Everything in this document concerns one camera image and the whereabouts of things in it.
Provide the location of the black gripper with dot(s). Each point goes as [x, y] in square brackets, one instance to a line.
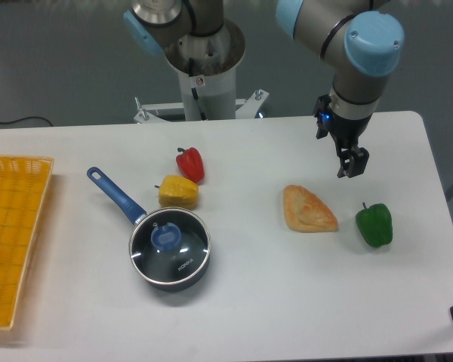
[345, 132]

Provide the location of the glass lid with blue knob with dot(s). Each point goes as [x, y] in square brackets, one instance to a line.
[170, 245]

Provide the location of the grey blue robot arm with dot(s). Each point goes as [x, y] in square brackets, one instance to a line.
[361, 44]

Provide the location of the green bell pepper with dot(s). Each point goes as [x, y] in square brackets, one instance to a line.
[375, 224]

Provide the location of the triangular puff pastry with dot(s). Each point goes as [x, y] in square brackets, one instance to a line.
[305, 212]

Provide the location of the red bell pepper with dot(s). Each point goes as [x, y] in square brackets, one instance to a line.
[190, 164]

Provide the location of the yellow bell pepper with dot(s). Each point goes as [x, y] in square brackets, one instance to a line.
[178, 191]

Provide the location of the yellow wicker basket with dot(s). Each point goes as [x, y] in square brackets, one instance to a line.
[24, 184]

